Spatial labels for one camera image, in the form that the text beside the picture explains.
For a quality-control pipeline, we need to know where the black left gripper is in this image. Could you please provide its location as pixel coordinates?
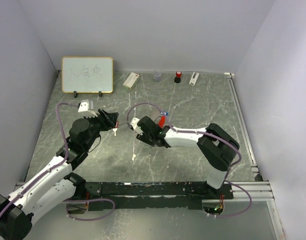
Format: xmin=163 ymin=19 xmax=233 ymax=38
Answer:
xmin=82 ymin=107 xmax=118 ymax=150

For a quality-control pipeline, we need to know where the red handled key organizer ring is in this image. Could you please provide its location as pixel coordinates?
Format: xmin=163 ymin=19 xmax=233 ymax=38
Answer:
xmin=150 ymin=108 xmax=168 ymax=128

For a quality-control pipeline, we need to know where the red tagged key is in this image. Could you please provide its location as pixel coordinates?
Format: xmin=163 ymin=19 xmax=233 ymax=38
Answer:
xmin=112 ymin=121 xmax=119 ymax=136

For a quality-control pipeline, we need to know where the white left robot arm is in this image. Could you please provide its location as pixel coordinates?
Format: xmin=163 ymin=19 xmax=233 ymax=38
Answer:
xmin=0 ymin=109 xmax=119 ymax=240

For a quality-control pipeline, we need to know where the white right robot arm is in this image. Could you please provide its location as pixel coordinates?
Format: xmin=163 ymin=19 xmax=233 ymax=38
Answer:
xmin=130 ymin=116 xmax=241 ymax=199

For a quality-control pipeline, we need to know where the black whiteboard stand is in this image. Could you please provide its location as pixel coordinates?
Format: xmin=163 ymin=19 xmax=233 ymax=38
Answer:
xmin=73 ymin=91 xmax=103 ymax=98

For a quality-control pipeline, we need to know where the white cardboard box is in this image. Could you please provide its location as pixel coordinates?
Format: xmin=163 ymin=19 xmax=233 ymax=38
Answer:
xmin=123 ymin=72 xmax=139 ymax=90

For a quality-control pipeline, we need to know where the red black stamp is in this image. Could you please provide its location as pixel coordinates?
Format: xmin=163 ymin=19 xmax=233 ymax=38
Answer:
xmin=174 ymin=71 xmax=182 ymax=84

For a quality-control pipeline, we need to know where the clear jar of paperclips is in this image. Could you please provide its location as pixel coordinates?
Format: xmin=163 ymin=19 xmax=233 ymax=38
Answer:
xmin=153 ymin=69 xmax=162 ymax=82

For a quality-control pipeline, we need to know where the white stapler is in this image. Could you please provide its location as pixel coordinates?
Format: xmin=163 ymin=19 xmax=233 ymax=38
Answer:
xmin=189 ymin=72 xmax=199 ymax=86

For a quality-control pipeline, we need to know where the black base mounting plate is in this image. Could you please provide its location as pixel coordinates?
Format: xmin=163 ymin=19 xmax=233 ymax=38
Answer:
xmin=86 ymin=181 xmax=233 ymax=210

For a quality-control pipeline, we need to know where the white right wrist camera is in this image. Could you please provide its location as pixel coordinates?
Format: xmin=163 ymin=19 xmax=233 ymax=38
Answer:
xmin=130 ymin=117 xmax=143 ymax=135

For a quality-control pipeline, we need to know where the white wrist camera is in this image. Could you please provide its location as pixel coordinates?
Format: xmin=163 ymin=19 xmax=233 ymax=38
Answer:
xmin=78 ymin=99 xmax=99 ymax=118
xmin=130 ymin=117 xmax=143 ymax=135

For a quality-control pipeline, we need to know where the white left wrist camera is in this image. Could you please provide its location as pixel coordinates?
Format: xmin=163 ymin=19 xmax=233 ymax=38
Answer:
xmin=78 ymin=99 xmax=99 ymax=118

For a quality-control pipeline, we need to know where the small whiteboard yellow frame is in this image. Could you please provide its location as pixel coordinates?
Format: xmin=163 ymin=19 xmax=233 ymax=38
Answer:
xmin=61 ymin=56 xmax=113 ymax=94

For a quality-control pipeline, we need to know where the aluminium rail frame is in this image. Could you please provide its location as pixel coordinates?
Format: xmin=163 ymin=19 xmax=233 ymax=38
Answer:
xmin=27 ymin=73 xmax=276 ymax=240

